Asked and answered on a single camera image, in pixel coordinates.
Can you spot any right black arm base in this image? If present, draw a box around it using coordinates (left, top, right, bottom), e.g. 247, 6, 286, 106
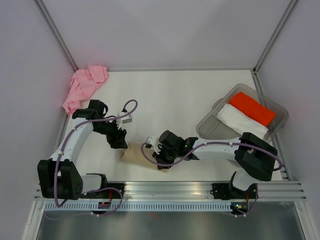
210, 183, 257, 201

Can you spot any aluminium front rail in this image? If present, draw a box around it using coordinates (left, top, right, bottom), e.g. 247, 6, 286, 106
33, 181, 307, 201

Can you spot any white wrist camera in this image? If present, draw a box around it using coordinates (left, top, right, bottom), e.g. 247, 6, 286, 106
116, 111, 132, 130
146, 135, 160, 154

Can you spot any clear grey plastic bin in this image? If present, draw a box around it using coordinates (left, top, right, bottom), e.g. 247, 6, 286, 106
196, 83, 289, 143

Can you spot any white slotted cable duct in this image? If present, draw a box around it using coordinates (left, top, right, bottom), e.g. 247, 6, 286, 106
44, 201, 232, 212

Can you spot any right aluminium frame post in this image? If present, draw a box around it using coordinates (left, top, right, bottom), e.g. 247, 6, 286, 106
251, 0, 299, 75

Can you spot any white t shirt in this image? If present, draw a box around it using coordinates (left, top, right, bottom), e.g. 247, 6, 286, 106
216, 103, 268, 139

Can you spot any rolled orange t shirt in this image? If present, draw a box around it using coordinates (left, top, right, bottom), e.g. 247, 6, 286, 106
228, 92, 276, 127

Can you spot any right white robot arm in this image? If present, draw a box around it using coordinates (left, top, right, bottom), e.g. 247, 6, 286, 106
146, 130, 278, 200

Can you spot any pink crumpled t shirt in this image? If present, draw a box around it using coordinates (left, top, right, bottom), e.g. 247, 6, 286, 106
62, 65, 109, 115

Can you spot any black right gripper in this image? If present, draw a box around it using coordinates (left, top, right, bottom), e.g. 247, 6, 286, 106
152, 144, 179, 169

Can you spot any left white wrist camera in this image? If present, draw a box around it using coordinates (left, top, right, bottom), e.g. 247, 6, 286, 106
116, 111, 132, 130

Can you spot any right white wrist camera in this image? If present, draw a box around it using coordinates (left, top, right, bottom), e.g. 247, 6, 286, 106
146, 135, 160, 154

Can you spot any beige t shirt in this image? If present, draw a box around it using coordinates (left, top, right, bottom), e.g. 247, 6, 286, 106
119, 142, 158, 171

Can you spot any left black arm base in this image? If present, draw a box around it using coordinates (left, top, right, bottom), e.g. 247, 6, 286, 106
80, 182, 125, 200

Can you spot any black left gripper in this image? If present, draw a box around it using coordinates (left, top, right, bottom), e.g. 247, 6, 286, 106
92, 118, 128, 150

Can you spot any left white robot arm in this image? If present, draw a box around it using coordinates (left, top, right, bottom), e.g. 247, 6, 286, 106
37, 99, 132, 201

